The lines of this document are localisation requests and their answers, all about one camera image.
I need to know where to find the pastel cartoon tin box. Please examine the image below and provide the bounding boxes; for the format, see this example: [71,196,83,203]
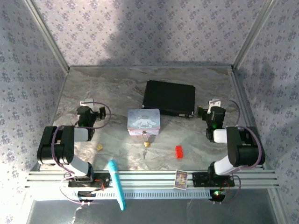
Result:
[127,108,161,136]

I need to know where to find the brass padlock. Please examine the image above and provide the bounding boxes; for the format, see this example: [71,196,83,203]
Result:
[141,131,151,147]

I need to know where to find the black flat case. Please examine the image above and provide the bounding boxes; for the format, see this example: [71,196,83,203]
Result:
[142,80,196,119]

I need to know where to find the teal plastic pen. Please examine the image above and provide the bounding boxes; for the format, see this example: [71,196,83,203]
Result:
[107,160,126,211]

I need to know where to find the playing card box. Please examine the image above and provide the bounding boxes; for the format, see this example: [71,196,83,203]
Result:
[173,169,189,190]

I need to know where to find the circuit board with green light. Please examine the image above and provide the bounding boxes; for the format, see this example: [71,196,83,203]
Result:
[209,189,228,202]

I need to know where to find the black connector board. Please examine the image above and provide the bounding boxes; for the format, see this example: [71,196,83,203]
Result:
[77,190,97,203]

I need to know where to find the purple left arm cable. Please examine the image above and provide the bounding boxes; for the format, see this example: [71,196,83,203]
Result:
[51,102,112,206]

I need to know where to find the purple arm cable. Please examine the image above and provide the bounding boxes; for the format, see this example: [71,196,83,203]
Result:
[51,102,112,206]
[211,99,262,205]

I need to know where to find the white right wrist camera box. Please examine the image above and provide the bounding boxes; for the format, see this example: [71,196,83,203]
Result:
[209,99,221,113]

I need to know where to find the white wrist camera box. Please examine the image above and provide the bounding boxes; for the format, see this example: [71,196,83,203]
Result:
[209,99,221,113]
[79,98,95,108]

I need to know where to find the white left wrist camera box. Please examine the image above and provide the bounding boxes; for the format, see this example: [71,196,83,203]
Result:
[79,98,95,108]

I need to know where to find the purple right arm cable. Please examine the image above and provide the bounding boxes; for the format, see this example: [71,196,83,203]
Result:
[211,99,262,205]

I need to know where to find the aluminium side rail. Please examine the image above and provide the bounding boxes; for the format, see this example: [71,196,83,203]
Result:
[230,67,268,170]
[30,69,71,172]

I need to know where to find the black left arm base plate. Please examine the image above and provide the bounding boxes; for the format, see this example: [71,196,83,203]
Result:
[67,177,111,189]

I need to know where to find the aluminium back rail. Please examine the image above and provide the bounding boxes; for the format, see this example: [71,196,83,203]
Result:
[69,65,234,70]

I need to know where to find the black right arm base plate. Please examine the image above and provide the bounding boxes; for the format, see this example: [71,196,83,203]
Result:
[192,172,235,187]

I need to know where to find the aluminium front frame rail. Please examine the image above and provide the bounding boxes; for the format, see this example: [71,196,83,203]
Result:
[24,169,280,189]

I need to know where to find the aluminium frame post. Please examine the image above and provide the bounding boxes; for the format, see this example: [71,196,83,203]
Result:
[232,0,277,70]
[24,0,71,72]

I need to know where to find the white slotted cable duct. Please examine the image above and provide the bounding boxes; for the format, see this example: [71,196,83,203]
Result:
[67,189,214,200]

